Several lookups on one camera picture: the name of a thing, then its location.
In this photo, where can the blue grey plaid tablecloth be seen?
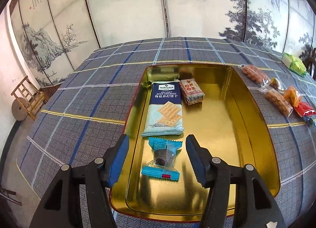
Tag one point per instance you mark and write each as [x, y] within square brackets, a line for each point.
[86, 94]

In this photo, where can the small red patterned wrapped block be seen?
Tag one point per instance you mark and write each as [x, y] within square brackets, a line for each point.
[191, 91]

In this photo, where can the red snack packet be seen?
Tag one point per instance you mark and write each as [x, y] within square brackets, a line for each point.
[305, 110]

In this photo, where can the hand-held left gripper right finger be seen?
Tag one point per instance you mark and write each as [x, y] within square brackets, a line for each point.
[197, 161]

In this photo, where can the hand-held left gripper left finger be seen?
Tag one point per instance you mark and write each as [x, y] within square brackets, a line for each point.
[118, 161]

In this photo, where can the orange label fried twist packet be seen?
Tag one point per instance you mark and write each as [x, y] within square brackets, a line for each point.
[277, 101]

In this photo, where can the gold metal tin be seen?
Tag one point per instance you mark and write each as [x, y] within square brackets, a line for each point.
[222, 124]

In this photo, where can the dark wooden frame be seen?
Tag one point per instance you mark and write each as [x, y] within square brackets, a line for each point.
[9, 194]

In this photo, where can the dark wooden chair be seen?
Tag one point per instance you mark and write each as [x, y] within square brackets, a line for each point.
[311, 64]

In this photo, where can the small yellow red wrapped candy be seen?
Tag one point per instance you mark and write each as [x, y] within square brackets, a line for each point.
[275, 83]

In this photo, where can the round stone wheel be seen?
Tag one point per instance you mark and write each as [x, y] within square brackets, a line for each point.
[17, 109]

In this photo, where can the orange snack packet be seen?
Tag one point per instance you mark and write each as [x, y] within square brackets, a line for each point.
[292, 96]

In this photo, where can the green packet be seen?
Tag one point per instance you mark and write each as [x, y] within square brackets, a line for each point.
[295, 65]

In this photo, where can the clear packet of reddish snacks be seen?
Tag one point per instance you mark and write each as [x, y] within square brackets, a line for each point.
[254, 74]

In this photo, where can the blue cracker packet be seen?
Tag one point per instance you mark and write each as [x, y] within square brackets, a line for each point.
[165, 99]

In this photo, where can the small light wooden chair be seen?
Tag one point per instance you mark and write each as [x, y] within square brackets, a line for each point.
[32, 99]

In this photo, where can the ink painting folding screen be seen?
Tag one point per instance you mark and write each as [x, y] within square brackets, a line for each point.
[135, 8]

